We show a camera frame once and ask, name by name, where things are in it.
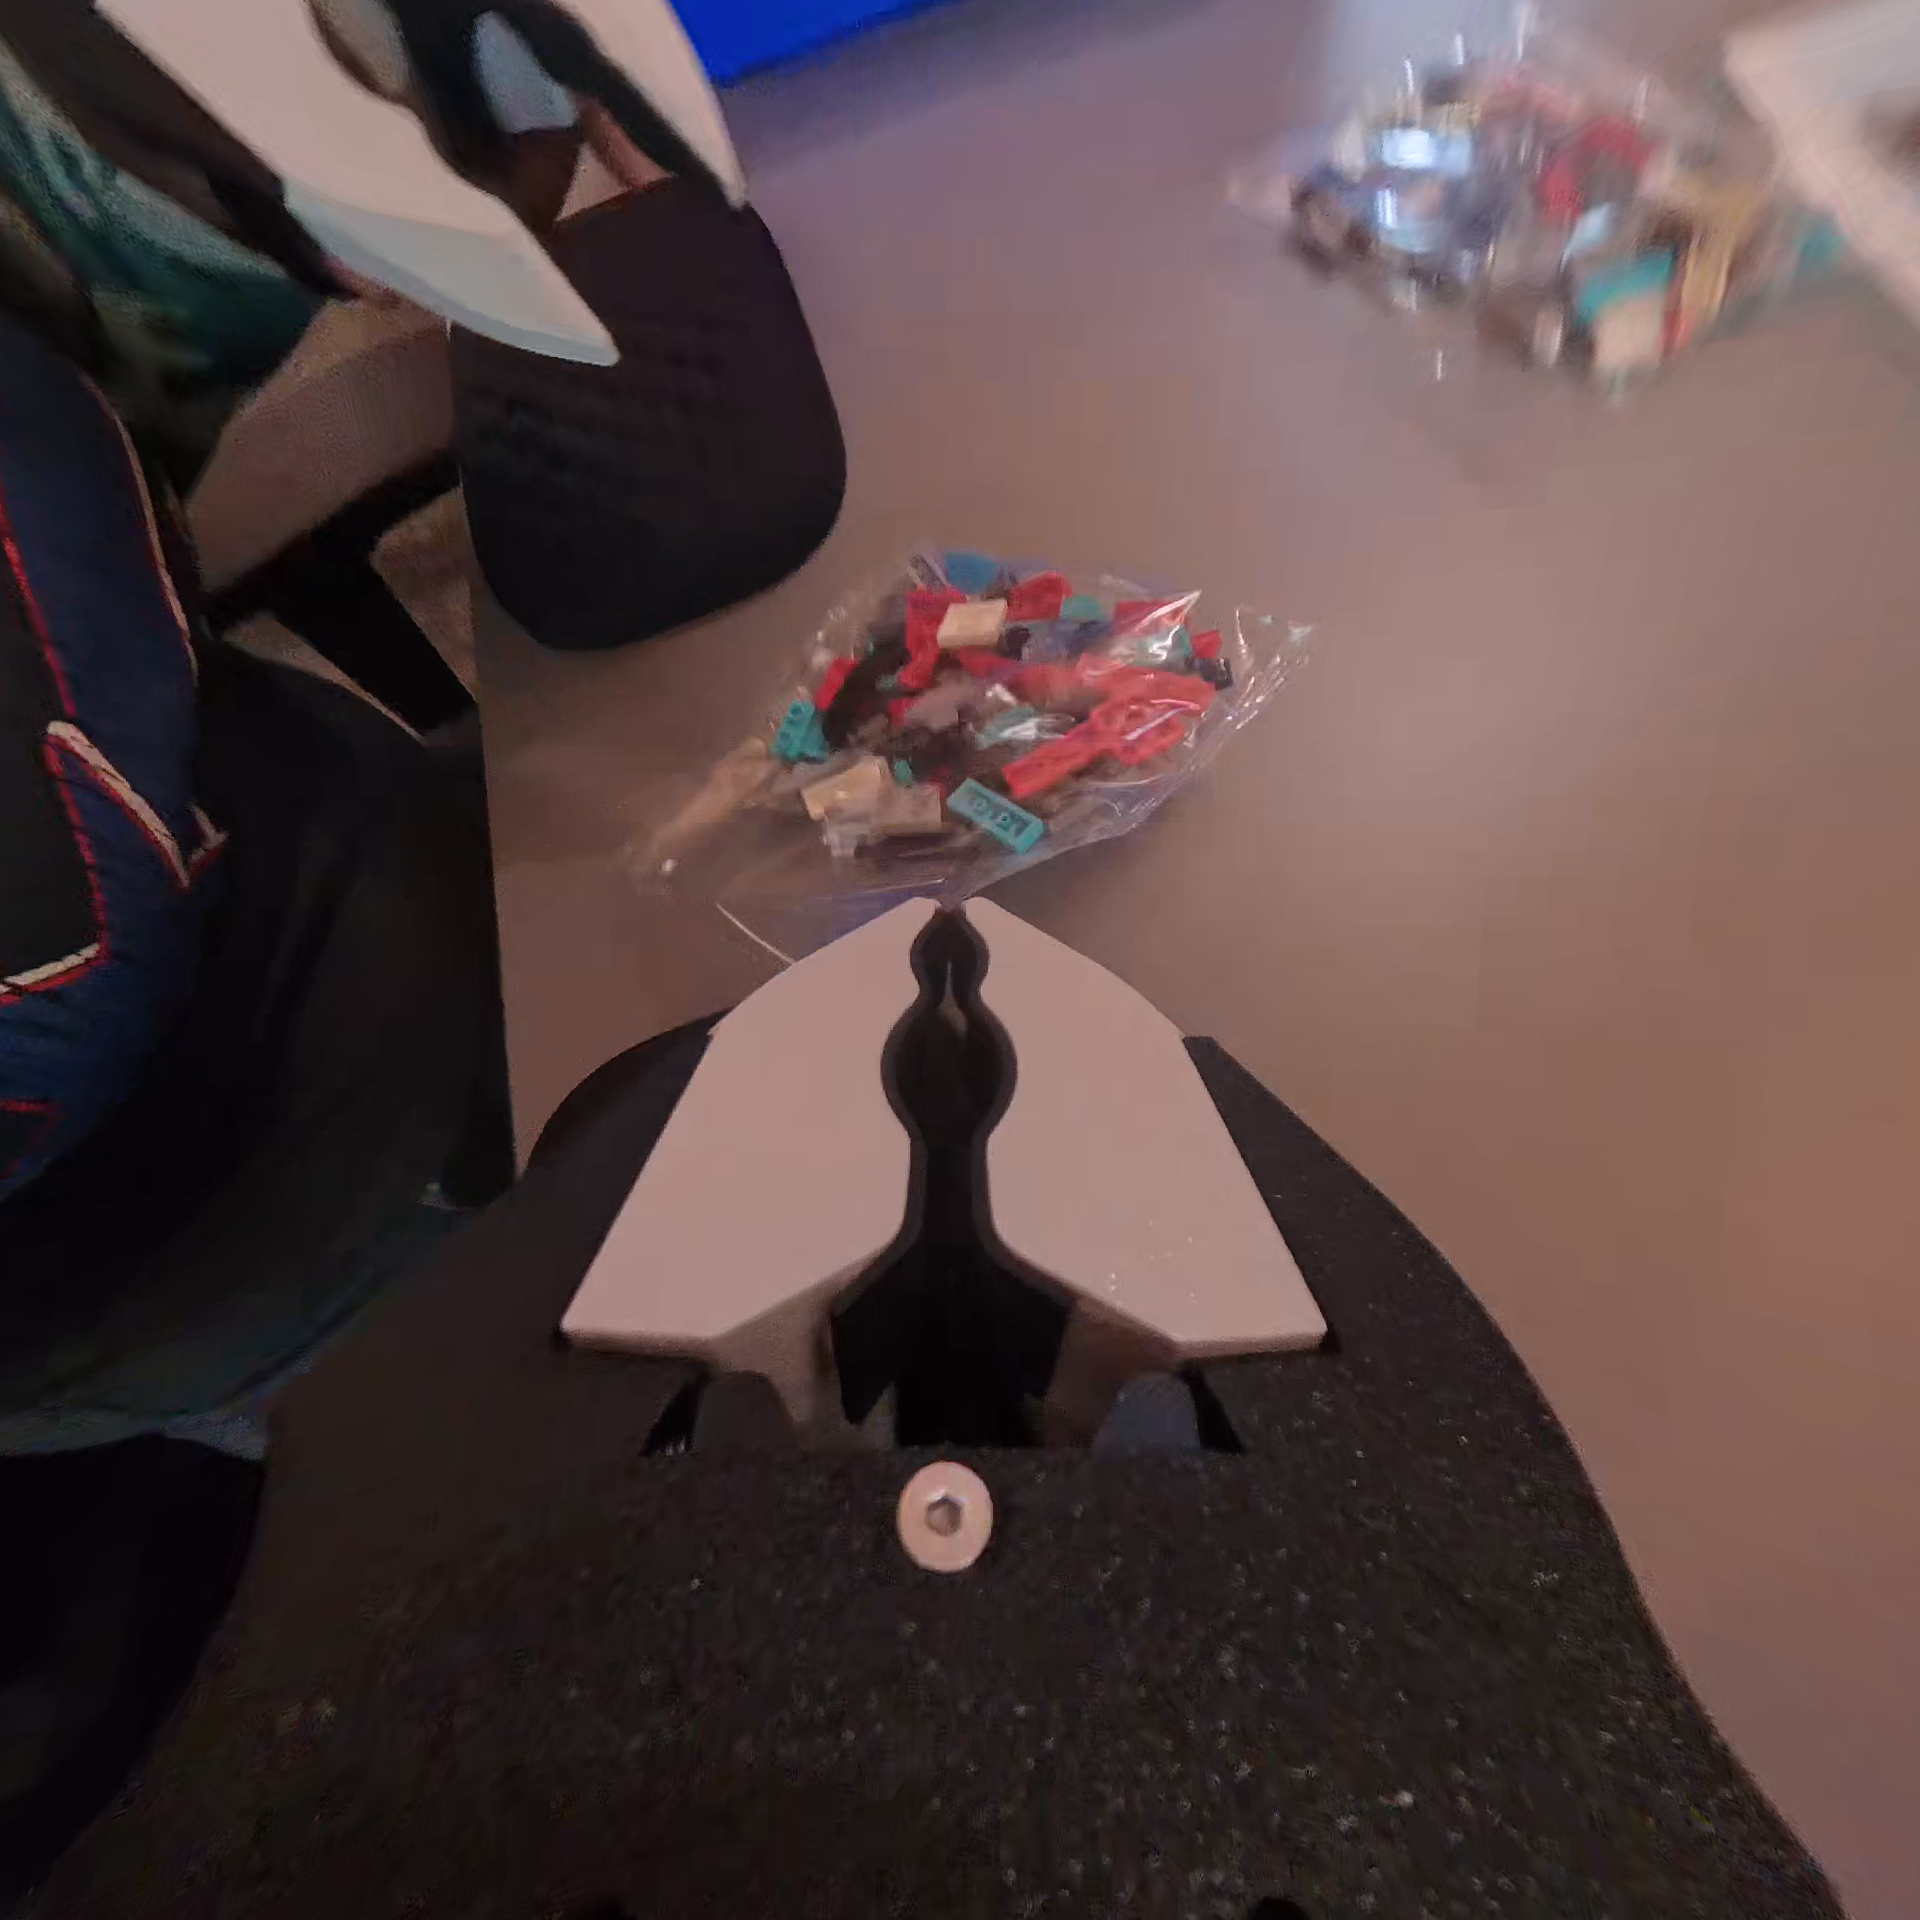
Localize person's dark trousers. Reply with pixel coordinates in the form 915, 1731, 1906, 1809
0, 644, 520, 1455

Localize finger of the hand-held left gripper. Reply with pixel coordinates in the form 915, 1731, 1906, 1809
497, 0, 750, 207
95, 0, 623, 369

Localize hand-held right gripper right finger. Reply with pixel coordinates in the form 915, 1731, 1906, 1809
958, 897, 1330, 1426

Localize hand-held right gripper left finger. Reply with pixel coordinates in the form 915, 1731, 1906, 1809
561, 897, 951, 1431

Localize person's navy jersey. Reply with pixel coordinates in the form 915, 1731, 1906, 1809
0, 300, 226, 1203

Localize white booklet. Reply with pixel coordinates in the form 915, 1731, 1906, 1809
1727, 0, 1920, 255

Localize clear bag of red bricks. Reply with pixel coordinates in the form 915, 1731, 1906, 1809
623, 543, 1320, 962

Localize blue plastic bin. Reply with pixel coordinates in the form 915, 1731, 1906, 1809
668, 0, 962, 89

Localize clear bag of mixed bricks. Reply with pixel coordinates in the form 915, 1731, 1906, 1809
1230, 30, 1855, 407

